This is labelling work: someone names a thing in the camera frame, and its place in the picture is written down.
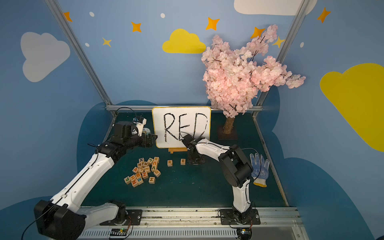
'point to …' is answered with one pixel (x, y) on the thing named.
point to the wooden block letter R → (170, 163)
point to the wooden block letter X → (141, 160)
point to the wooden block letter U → (154, 163)
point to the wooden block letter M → (151, 180)
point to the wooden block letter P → (127, 180)
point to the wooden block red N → (134, 183)
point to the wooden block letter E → (183, 161)
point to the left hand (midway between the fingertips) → (150, 133)
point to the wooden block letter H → (133, 177)
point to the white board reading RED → (172, 124)
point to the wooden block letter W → (140, 180)
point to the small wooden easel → (175, 149)
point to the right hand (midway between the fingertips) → (196, 160)
